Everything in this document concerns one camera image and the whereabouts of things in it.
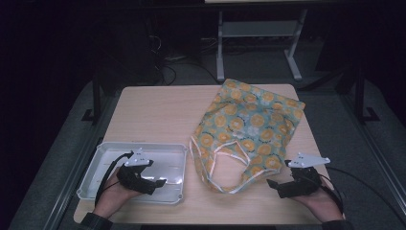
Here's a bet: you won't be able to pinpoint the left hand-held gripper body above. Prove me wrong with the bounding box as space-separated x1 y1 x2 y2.
116 147 157 196

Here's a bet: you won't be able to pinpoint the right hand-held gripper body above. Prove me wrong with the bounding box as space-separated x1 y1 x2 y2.
277 152 331 199

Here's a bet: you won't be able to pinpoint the white plastic tray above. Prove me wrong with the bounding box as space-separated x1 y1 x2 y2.
76 141 189 205

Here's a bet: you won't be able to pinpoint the orange-print cloth tote bag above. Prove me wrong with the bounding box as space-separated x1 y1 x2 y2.
190 78 306 195

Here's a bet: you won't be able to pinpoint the person's right hand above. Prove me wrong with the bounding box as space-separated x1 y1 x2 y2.
291 178 345 223

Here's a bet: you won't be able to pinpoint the person's left hand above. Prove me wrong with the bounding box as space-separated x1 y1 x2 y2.
93 173 142 220

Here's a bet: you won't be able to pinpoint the black metal stand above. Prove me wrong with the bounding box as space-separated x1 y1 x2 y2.
80 71 103 126
353 63 381 125

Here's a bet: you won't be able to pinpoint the grey metal rail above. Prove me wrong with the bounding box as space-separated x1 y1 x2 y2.
338 95 406 214
42 137 104 230

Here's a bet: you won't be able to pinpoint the right hand-held gripper cable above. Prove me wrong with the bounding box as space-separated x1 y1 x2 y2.
318 166 406 224

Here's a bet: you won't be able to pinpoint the black floor cables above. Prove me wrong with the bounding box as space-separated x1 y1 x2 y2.
147 34 222 86

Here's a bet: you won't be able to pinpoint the white metal desk frame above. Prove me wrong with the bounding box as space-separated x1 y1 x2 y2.
204 0 340 82

